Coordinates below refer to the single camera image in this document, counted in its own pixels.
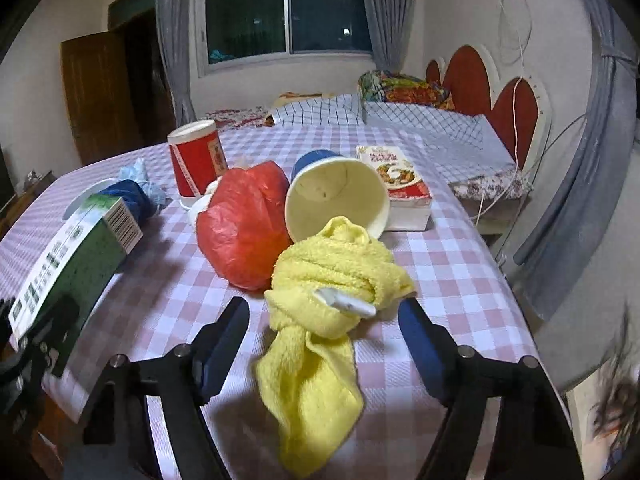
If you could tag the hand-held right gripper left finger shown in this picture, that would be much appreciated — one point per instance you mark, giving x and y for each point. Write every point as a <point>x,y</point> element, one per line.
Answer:
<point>220,355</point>

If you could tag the bed with checkered sheet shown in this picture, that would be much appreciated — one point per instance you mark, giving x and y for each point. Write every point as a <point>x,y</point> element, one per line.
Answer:
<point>490,185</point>

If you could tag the white plastic tube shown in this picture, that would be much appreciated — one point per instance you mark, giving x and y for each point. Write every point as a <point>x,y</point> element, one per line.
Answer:
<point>350,305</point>

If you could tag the red paper cup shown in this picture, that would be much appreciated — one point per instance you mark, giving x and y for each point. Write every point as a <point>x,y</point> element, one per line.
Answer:
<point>195,160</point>

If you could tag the colourful floral pillow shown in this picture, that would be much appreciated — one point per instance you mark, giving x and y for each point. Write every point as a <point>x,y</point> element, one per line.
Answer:
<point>405,87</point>

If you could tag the white grid pattern blanket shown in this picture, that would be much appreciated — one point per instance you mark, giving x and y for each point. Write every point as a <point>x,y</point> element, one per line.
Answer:
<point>440,125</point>

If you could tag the red plastic bag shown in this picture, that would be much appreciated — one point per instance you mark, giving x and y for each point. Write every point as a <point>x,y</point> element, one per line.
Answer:
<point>240,230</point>

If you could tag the brown wooden door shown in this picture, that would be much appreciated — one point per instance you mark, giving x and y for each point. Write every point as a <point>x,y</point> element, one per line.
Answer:
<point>100,100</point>

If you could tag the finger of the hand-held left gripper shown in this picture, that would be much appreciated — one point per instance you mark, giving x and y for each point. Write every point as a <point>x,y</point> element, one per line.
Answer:
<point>6,315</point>
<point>57,330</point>

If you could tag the white framed window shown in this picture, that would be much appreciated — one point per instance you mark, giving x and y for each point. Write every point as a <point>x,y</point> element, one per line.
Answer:
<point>285,15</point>

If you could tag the red white headboard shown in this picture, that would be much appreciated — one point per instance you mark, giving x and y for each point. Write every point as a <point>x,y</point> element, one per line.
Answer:
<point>467,75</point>

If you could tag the blue paper cup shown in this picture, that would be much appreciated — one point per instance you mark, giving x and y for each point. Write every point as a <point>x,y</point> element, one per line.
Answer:
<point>335,195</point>

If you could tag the yellow towel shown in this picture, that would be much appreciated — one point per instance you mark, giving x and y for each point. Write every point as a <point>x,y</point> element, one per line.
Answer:
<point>320,270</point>

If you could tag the grey curtain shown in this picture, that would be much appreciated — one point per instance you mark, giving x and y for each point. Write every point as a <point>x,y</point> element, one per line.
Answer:
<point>175,35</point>
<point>590,185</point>
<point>392,10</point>

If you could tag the green white cardboard box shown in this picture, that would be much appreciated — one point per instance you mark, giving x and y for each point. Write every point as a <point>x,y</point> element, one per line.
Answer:
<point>85,260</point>

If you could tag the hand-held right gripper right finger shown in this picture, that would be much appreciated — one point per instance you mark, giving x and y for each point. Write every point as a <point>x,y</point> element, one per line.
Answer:
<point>425,350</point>

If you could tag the dark hair strands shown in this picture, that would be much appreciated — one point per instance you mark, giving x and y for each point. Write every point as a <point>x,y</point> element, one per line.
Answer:
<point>617,375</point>

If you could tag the dark blue bundle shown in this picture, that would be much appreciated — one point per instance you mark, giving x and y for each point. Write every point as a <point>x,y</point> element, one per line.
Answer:
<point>130,197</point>

